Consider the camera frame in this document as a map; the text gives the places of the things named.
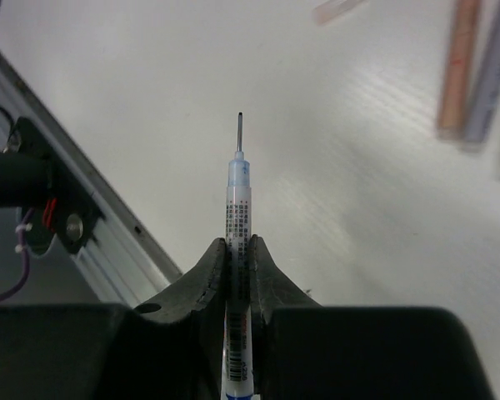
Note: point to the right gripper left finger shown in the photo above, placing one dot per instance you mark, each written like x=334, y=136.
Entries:
x=169, y=347

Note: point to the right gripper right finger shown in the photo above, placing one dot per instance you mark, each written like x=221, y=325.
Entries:
x=304, y=350

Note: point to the blue clear pen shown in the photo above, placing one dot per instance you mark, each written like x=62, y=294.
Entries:
x=238, y=353

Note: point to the orange red highlighter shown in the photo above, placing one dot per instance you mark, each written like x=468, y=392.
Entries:
x=453, y=105

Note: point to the light purple pen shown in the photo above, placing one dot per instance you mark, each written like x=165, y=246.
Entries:
x=486, y=95

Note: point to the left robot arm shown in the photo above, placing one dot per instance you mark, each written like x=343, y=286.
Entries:
x=25, y=180

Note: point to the aluminium rail frame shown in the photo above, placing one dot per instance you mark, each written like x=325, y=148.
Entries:
x=121, y=262

